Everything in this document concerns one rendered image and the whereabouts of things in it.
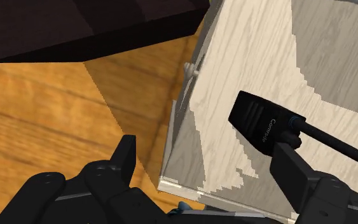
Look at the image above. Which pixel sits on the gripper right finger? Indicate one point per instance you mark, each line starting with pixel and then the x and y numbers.
pixel 318 198

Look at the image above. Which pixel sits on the pale wooden chest of drawers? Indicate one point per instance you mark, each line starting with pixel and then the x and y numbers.
pixel 247 62

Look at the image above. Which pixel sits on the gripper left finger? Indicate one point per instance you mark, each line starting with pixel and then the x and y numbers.
pixel 101 198

